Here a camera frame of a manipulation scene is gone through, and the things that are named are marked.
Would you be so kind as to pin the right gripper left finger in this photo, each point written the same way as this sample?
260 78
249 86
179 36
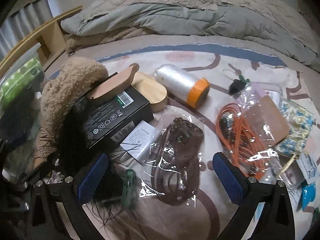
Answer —
44 219

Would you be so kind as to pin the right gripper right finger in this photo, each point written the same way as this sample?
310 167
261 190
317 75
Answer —
276 220

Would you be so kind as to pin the black feather hair clip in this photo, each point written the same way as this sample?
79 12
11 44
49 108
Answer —
73 155

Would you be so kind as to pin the green clothespin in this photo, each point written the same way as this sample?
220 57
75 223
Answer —
128 197

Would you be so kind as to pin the green dotted wipes pack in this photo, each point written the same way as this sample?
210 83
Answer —
19 80

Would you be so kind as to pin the black knit glove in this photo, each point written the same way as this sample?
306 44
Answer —
18 117

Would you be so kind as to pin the blue comb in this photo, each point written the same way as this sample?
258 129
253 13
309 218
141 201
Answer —
308 194

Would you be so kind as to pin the brown yarn cardboard spool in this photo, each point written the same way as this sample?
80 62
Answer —
45 146

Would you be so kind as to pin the blue floral pouch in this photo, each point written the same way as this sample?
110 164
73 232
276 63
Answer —
300 122

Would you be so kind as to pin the pink patterned blanket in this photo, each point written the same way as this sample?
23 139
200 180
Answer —
179 194

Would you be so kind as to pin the white charger block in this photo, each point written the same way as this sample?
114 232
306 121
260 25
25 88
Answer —
137 143

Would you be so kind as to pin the black product box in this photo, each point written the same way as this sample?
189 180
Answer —
108 123

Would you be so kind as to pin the clear plastic storage bin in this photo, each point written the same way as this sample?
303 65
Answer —
20 161

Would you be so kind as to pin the beige fleece hat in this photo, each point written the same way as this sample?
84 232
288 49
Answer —
76 77

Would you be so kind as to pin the clear thread spool orange cap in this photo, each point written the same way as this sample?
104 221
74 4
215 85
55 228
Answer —
182 84

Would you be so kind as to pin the wooden side shelf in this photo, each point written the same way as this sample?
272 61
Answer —
50 36

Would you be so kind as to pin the grey curtain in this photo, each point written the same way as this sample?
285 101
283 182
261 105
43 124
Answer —
23 22

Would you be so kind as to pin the grey duvet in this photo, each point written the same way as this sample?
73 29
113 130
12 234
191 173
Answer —
229 21

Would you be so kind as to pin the right beige pillow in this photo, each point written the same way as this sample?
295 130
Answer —
284 15

